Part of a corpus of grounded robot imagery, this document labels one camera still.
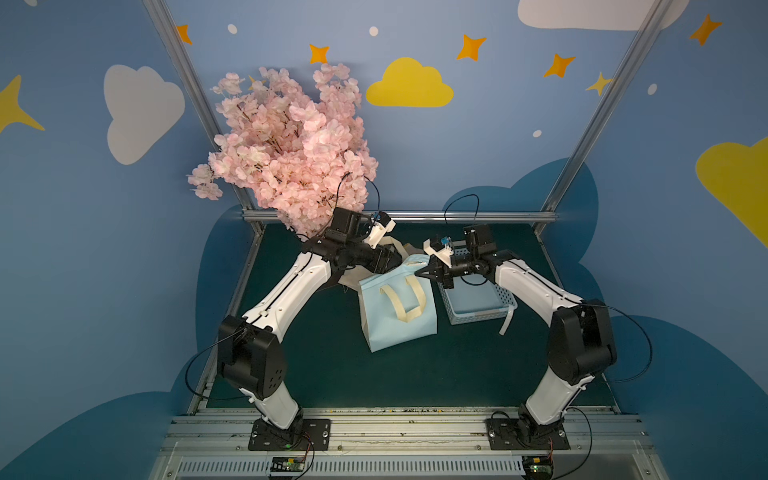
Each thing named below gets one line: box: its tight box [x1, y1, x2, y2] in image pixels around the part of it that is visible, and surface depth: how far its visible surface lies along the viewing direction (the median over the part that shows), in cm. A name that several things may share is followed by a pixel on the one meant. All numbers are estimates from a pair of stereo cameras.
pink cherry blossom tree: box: [187, 64, 379, 240], surface depth 66 cm
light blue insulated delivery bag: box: [359, 255, 438, 353], surface depth 81 cm
